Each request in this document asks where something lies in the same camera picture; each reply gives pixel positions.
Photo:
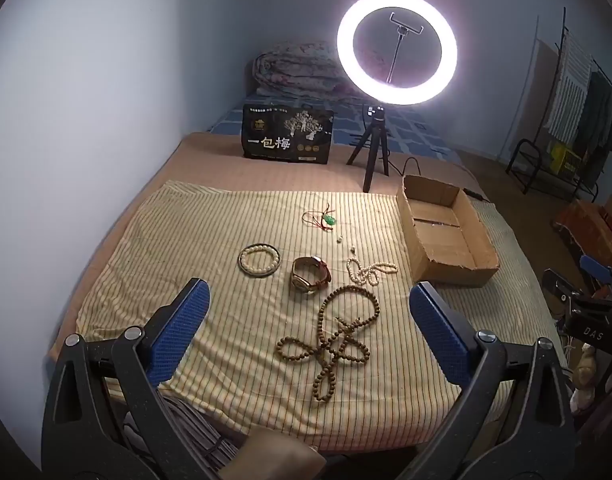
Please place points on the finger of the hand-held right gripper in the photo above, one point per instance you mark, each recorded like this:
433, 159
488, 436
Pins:
595, 266
561, 287

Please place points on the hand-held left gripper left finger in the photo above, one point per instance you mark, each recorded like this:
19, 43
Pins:
183, 330

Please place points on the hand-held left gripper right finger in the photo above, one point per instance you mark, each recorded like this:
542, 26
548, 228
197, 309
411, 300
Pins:
438, 330

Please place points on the orange cardboard box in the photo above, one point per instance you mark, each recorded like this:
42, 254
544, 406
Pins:
586, 230

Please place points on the beige plush toy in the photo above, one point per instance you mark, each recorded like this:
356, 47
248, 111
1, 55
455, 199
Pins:
583, 375

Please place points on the yellow striped cloth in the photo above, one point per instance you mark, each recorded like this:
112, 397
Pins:
161, 240

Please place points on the yellow box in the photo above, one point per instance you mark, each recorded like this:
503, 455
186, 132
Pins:
565, 159

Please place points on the dark hanging clothes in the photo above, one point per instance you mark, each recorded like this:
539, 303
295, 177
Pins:
598, 120

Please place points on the tan rounded block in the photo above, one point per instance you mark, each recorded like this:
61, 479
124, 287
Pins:
271, 455

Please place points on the tan bed sheet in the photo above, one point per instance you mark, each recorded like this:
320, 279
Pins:
211, 170

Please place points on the beige leaning board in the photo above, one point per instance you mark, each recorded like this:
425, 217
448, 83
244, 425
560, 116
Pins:
531, 100

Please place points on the white striped towel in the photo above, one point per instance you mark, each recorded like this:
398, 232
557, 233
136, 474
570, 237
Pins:
568, 90

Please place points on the black tripod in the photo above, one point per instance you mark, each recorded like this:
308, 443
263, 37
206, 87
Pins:
371, 145

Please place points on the black clothes rack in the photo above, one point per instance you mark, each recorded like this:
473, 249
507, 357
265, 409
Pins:
566, 35

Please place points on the phone holder clamp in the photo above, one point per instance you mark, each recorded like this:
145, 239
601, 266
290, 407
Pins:
397, 55

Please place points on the folded floral quilt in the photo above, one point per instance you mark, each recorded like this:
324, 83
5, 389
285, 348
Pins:
296, 70

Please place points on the black metal frame stand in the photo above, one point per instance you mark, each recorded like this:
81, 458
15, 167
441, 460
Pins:
528, 160

